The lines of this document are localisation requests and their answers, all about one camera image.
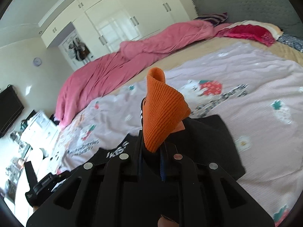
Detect black garment with orange lining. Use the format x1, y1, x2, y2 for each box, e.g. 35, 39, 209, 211
92, 68, 245, 180

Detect person's right hand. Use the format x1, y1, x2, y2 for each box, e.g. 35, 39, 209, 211
158, 217, 179, 227

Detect white drawer cabinet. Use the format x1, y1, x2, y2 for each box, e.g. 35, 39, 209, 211
20, 110, 59, 154

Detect pink strawberry print bedsheet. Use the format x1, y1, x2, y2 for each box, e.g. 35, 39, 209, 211
49, 43, 302, 226

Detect pink duvet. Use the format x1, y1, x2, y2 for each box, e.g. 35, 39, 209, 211
55, 20, 228, 129

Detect hanging bags on door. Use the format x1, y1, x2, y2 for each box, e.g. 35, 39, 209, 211
68, 37, 90, 61

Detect white wardrobe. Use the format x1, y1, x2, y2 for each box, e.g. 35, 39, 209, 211
42, 0, 190, 70

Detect red pillow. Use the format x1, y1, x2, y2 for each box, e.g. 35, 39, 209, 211
215, 20, 283, 47

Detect striped purple pillow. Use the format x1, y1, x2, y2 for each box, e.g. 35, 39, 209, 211
195, 12, 228, 27

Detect blue patterned pillow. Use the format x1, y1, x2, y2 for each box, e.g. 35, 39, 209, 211
277, 33, 303, 52

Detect grey padded headboard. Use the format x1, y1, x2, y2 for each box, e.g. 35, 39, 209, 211
192, 0, 302, 38

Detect black wall television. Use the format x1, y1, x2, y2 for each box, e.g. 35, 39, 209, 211
0, 85, 24, 138

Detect round wall clock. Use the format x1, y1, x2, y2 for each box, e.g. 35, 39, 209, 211
33, 57, 42, 67

